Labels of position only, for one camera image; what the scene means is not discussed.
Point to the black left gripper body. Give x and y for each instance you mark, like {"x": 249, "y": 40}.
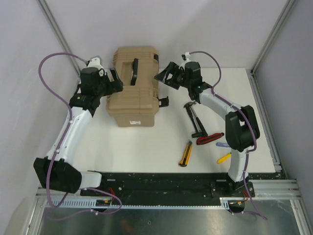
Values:
{"x": 106, "y": 87}

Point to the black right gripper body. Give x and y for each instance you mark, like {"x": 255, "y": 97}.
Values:
{"x": 185, "y": 82}

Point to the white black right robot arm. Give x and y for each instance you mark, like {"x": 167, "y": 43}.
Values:
{"x": 241, "y": 127}

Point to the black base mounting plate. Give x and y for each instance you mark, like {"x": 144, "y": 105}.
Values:
{"x": 215, "y": 184}

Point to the right aluminium corner post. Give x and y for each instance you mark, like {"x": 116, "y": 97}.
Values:
{"x": 280, "y": 22}

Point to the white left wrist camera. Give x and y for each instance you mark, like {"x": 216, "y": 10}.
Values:
{"x": 94, "y": 62}

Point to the tan plastic tool box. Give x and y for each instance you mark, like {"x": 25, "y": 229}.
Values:
{"x": 138, "y": 103}

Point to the red black pliers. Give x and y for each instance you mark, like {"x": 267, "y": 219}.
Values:
{"x": 208, "y": 139}

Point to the blue handle screwdriver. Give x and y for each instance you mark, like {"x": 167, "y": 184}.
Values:
{"x": 221, "y": 144}

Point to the left aluminium corner post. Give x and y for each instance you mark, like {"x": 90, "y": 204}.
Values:
{"x": 47, "y": 12}

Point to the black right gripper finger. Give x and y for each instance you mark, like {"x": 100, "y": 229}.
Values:
{"x": 168, "y": 73}
{"x": 175, "y": 83}

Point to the aluminium corner post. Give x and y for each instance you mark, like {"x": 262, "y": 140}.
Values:
{"x": 280, "y": 22}
{"x": 47, "y": 12}

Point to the yellow handle screwdriver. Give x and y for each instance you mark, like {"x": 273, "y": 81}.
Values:
{"x": 224, "y": 158}

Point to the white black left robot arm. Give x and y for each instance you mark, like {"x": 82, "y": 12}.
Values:
{"x": 56, "y": 171}

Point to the yellow black utility knife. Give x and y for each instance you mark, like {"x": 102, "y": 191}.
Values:
{"x": 186, "y": 155}

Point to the black rubber mallet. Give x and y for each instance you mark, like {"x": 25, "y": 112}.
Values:
{"x": 192, "y": 116}

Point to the steel claw hammer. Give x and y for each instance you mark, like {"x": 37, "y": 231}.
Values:
{"x": 200, "y": 125}

